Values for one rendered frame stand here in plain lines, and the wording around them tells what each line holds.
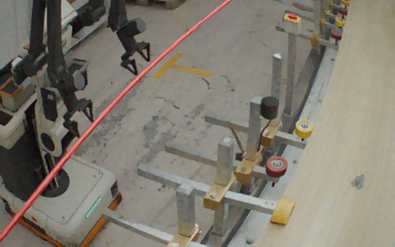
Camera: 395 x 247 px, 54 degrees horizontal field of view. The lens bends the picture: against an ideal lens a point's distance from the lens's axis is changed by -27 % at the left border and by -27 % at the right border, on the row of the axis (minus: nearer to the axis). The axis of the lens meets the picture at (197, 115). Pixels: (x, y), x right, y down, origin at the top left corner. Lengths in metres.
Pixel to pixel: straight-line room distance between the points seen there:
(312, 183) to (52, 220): 1.36
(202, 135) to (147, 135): 0.34
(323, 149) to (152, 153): 1.58
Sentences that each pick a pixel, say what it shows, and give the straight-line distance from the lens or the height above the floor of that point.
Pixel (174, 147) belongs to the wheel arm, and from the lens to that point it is 1.84.
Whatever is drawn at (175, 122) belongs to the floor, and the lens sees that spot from 3.39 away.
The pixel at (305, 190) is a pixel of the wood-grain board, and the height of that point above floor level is 0.90.
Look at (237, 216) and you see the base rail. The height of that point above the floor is 0.70.
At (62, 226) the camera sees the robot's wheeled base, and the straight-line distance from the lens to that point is 2.36.
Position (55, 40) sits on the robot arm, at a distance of 1.58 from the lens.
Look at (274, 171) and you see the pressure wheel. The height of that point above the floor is 0.90.
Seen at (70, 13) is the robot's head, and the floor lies 1.32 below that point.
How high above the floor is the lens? 2.03
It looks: 36 degrees down
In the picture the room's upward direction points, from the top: straight up
